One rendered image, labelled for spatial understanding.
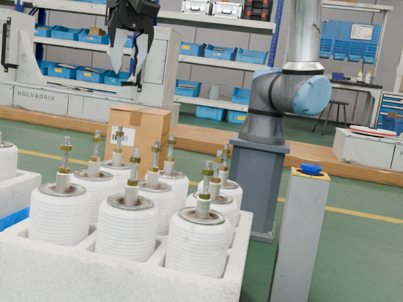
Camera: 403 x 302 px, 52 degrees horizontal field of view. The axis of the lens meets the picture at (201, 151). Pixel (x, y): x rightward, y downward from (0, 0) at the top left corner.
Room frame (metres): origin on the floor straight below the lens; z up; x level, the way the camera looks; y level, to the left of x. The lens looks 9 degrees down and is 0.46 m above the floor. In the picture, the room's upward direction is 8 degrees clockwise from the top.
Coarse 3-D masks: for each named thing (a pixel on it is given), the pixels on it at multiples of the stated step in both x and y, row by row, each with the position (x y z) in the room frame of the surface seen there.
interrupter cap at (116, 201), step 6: (108, 198) 0.63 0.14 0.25; (114, 198) 0.64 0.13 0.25; (120, 198) 0.64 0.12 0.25; (138, 198) 0.66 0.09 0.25; (144, 198) 0.66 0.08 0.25; (114, 204) 0.60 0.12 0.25; (120, 204) 0.61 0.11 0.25; (126, 204) 0.62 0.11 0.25; (138, 204) 0.63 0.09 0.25; (144, 204) 0.63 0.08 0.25; (150, 204) 0.63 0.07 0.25; (132, 210) 0.60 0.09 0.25; (138, 210) 0.60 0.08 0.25
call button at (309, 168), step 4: (304, 164) 0.77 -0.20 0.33; (308, 164) 0.78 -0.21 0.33; (312, 164) 0.79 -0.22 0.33; (304, 168) 0.77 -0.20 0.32; (308, 168) 0.76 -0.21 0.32; (312, 168) 0.76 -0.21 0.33; (316, 168) 0.76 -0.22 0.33; (320, 168) 0.77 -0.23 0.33; (304, 172) 0.77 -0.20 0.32; (308, 172) 0.77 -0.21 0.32; (312, 172) 0.76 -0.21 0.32; (316, 172) 0.77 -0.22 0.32
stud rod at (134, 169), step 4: (136, 152) 0.63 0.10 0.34; (136, 156) 0.63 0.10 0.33; (132, 164) 0.63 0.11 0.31; (136, 164) 0.63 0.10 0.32; (132, 168) 0.63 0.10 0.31; (136, 168) 0.63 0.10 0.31; (132, 172) 0.63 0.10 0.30; (136, 172) 0.63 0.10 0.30; (132, 176) 0.63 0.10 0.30; (132, 180) 0.63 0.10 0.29
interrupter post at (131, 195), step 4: (128, 188) 0.62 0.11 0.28; (132, 188) 0.62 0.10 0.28; (136, 188) 0.63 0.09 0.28; (124, 192) 0.63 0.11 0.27; (128, 192) 0.62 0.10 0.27; (132, 192) 0.62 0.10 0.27; (136, 192) 0.63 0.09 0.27; (124, 196) 0.63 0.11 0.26; (128, 196) 0.62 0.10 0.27; (132, 196) 0.62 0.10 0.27; (136, 196) 0.63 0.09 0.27; (124, 200) 0.63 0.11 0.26; (128, 200) 0.62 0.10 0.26; (132, 200) 0.62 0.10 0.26; (136, 200) 0.63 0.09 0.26; (128, 204) 0.62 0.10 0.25; (132, 204) 0.62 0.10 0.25
